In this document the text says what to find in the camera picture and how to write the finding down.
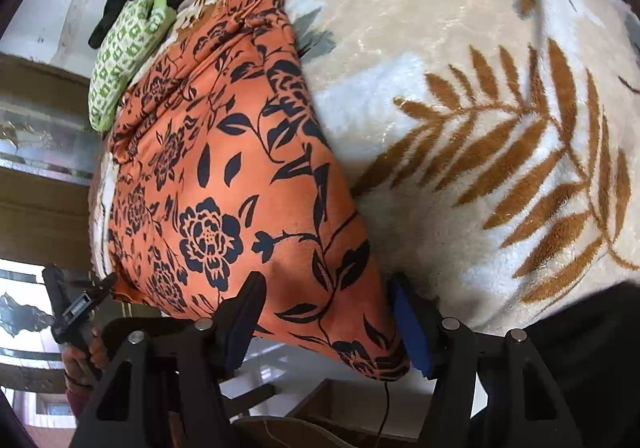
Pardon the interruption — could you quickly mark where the person's left forearm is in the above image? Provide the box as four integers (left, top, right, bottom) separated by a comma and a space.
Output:
64, 384, 92, 420

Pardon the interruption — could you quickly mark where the wooden door with glass panel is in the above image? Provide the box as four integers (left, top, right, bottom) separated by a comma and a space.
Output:
0, 52, 103, 259

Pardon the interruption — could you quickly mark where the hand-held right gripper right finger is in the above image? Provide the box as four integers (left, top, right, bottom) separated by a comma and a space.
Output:
389, 272, 583, 448

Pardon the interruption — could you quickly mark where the green checkered pillow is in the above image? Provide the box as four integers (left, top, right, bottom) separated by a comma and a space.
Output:
88, 0, 177, 132

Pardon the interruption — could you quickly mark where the dark glass door panel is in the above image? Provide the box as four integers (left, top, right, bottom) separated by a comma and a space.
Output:
0, 255, 126, 394

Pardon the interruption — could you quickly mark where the person's black trouser leg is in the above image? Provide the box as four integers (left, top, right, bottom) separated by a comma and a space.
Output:
470, 278, 640, 448

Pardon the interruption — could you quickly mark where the brown wooden board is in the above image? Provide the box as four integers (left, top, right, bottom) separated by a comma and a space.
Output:
280, 378, 441, 448

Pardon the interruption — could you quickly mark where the thin black cable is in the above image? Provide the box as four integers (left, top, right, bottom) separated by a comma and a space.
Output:
376, 380, 395, 448

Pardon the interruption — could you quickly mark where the leaf print blanket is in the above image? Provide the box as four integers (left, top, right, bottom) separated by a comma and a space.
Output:
87, 0, 640, 344

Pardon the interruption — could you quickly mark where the person's left hand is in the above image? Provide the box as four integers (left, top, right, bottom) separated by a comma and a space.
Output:
62, 323, 108, 388

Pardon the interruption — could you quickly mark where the orange floral shirt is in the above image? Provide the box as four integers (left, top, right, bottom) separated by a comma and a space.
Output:
107, 0, 412, 383

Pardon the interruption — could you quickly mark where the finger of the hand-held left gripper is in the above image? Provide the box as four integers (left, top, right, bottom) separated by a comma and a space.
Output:
42, 264, 66, 301
80, 273, 119, 301

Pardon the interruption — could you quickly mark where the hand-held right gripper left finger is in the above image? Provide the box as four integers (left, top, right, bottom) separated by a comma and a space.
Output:
70, 271, 268, 448

